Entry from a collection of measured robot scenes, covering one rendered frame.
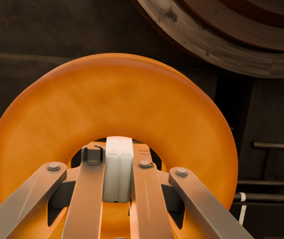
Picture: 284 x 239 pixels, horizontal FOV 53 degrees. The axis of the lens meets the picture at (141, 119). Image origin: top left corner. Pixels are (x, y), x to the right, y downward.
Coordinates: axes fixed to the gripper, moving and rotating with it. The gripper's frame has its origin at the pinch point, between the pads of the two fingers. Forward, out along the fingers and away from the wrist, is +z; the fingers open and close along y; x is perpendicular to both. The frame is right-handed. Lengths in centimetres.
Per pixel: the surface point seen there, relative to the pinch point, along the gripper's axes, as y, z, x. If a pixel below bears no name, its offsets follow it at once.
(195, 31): 8.4, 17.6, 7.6
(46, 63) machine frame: -10.9, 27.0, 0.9
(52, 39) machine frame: -11.2, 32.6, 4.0
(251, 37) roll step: 14.5, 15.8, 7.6
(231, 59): 13.3, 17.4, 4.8
